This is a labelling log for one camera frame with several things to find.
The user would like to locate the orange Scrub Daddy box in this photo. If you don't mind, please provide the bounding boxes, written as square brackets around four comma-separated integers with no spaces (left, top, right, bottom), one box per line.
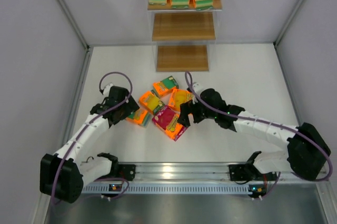
[167,89,194,112]

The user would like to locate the pink Scrub Mommy box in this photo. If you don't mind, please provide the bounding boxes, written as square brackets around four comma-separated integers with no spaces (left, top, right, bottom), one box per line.
[152,105,187,141]

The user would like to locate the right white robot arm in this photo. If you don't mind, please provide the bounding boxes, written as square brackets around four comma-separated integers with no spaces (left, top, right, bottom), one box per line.
[178,89,332,181]

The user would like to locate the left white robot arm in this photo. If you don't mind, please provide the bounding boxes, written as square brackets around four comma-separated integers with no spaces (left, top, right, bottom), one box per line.
[39,85,139,203]

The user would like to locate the clear acrylic shelf unit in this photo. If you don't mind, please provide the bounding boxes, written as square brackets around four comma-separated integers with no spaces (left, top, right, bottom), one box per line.
[146,0,224,72]

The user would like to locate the orange yellow sponge pack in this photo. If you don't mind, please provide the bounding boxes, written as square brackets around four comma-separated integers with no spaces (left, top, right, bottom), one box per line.
[139,91,165,115]

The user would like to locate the small green orange sponge pack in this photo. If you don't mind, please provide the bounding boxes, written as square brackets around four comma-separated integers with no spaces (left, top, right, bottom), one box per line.
[152,76,179,98]

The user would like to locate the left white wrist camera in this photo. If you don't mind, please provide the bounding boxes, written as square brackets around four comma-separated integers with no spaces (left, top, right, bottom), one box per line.
[101,83,114,96]

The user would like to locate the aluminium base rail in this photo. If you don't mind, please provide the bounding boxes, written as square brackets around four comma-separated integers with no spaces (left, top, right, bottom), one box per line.
[42,161,330,195]

